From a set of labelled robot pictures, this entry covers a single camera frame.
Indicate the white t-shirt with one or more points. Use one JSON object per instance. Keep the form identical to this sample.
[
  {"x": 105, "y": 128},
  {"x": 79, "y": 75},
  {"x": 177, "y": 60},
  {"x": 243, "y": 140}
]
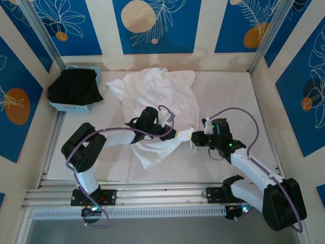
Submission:
[{"x": 157, "y": 89}]

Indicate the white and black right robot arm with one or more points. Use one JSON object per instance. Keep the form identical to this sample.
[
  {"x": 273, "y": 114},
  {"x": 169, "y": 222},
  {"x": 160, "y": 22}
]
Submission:
[{"x": 254, "y": 172}]

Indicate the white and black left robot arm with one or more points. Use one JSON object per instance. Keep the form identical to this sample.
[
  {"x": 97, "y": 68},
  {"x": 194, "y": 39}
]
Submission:
[{"x": 86, "y": 178}]

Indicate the light blue perforated basket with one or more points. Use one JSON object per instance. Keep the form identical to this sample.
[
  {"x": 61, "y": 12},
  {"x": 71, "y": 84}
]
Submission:
[{"x": 76, "y": 109}]

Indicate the black controller board with LED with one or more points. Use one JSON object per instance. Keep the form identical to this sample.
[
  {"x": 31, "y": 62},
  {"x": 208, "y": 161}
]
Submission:
[
  {"x": 90, "y": 212},
  {"x": 237, "y": 212}
]

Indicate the black cloth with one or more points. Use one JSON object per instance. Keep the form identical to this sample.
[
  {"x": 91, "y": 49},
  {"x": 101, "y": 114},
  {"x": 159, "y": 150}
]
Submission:
[{"x": 73, "y": 86}]

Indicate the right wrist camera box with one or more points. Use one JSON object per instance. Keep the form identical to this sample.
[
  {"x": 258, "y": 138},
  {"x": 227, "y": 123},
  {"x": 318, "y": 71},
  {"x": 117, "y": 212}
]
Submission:
[{"x": 207, "y": 124}]

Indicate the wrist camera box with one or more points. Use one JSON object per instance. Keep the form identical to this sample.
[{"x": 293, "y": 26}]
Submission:
[
  {"x": 207, "y": 124},
  {"x": 166, "y": 117}
]

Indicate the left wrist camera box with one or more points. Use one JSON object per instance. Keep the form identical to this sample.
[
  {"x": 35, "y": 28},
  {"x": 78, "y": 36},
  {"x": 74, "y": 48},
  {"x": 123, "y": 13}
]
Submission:
[{"x": 166, "y": 117}]

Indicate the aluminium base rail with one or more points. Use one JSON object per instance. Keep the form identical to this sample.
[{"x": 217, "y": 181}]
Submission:
[{"x": 157, "y": 193}]

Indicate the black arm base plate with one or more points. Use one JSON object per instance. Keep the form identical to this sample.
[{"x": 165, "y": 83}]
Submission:
[
  {"x": 109, "y": 197},
  {"x": 214, "y": 194}
]

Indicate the aluminium frame post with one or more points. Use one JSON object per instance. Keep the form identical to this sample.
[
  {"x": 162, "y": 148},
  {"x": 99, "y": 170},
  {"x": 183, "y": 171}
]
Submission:
[
  {"x": 43, "y": 35},
  {"x": 269, "y": 35}
]

